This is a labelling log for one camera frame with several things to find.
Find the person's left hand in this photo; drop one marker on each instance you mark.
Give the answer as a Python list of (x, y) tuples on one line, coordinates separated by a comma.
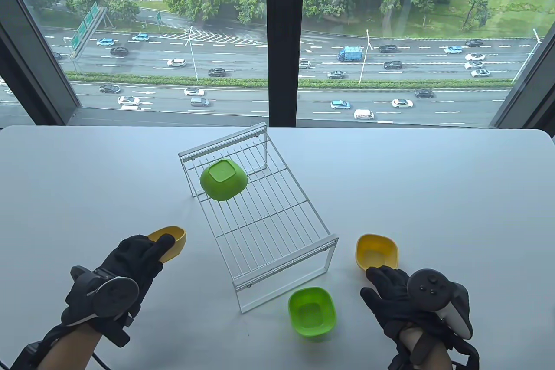
[(134, 257)]

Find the person's right hand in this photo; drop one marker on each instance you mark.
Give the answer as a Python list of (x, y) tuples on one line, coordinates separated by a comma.
[(390, 298)]

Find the yellow small dish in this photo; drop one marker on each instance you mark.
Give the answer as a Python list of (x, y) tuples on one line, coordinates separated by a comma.
[(375, 248), (177, 240)]

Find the green small dish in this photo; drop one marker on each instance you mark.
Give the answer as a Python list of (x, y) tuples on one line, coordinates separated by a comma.
[(312, 313), (223, 181)]

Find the person's left forearm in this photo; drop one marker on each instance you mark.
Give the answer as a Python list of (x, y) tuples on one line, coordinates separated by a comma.
[(69, 350)]

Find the person's right forearm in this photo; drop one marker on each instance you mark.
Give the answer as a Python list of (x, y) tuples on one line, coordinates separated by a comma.
[(409, 337)]

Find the black white right hand controller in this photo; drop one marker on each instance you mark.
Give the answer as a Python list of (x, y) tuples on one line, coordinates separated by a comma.
[(429, 287)]

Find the black white hand controller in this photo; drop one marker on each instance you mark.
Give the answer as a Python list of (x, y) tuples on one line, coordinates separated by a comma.
[(429, 287), (115, 296)]

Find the black white left hand controller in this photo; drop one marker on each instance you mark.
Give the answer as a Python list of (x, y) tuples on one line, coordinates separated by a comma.
[(115, 296)]

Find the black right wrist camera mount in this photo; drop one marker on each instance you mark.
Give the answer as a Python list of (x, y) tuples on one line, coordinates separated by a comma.
[(461, 350)]

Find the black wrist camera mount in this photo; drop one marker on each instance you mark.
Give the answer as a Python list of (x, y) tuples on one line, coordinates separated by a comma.
[(461, 350), (28, 355)]

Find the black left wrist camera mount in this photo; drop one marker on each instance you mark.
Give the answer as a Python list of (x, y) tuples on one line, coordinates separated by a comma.
[(28, 355)]

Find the black window frame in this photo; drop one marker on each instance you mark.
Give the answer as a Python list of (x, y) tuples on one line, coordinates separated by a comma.
[(284, 40)]

